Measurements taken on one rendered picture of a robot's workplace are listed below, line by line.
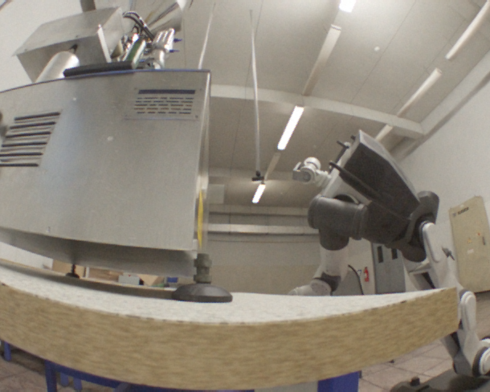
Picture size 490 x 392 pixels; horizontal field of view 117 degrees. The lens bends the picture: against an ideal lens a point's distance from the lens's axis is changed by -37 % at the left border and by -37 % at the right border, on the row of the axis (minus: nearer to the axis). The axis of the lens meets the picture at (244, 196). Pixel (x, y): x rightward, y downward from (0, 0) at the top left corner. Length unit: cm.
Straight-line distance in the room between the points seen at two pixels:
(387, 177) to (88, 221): 72
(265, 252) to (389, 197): 1033
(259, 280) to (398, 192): 1020
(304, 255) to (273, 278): 188
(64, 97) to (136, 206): 21
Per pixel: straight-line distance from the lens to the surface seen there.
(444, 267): 99
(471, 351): 124
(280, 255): 1115
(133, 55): 49
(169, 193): 22
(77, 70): 39
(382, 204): 77
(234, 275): 1065
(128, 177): 24
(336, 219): 62
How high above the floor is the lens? 76
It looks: 22 degrees up
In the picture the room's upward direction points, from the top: straight up
